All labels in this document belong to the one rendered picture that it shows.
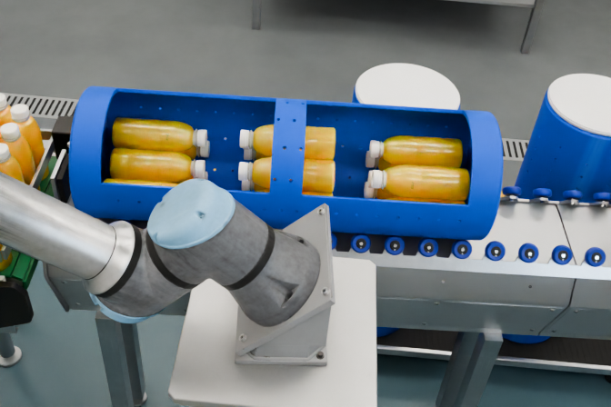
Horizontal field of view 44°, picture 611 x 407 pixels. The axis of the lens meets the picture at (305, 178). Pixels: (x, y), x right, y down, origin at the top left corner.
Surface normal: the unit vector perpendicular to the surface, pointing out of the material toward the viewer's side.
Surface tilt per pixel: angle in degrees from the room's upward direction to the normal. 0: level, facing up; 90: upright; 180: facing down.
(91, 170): 64
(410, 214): 87
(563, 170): 90
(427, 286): 70
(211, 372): 0
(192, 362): 0
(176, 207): 37
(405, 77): 0
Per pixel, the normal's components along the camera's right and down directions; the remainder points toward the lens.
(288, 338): 0.02, 0.66
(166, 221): -0.55, -0.62
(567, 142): -0.70, 0.44
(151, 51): 0.07, -0.75
